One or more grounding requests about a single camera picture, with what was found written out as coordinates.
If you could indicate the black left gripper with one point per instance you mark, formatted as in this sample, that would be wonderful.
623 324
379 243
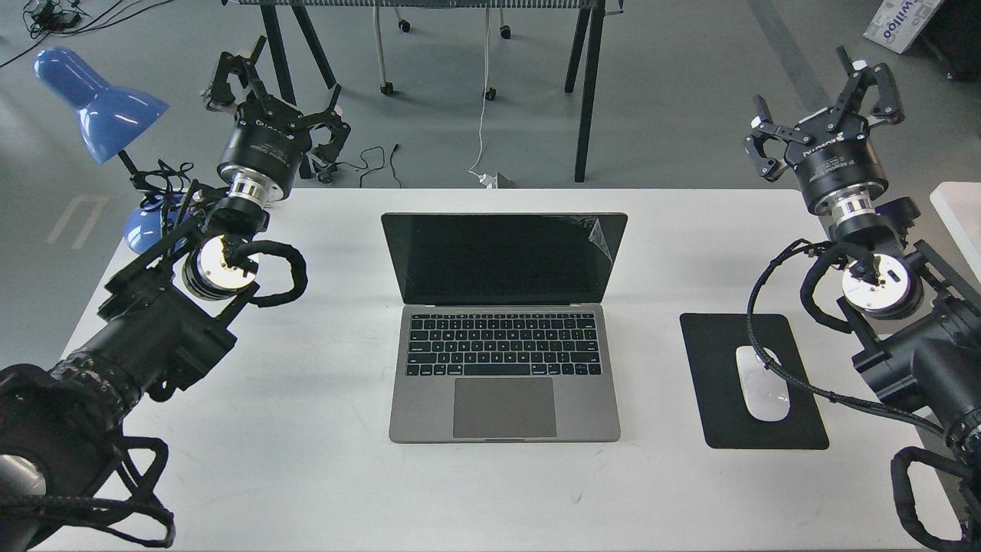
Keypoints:
269 138

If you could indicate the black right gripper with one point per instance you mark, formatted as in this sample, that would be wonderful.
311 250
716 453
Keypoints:
835 157

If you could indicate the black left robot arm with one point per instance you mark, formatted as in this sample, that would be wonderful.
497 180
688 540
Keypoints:
65 458

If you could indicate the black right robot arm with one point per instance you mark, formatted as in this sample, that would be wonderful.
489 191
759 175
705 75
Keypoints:
917 319

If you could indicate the white cardboard box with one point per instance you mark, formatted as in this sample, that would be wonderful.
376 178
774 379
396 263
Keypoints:
896 24

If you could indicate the blue desk lamp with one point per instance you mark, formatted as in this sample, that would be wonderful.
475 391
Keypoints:
110 118

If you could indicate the white side table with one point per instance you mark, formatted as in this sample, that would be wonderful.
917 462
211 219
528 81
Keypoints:
958 205

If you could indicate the white power adapter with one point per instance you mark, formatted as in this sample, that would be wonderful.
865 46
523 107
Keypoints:
495 181

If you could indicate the black mouse pad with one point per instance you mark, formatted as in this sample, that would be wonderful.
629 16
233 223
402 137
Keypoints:
711 341

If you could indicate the white computer mouse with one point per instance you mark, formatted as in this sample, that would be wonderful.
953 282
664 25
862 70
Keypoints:
765 393

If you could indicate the grey open laptop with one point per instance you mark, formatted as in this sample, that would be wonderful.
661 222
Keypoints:
503 334

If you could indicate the black cable bundle floor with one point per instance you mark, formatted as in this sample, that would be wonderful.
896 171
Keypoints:
43 20

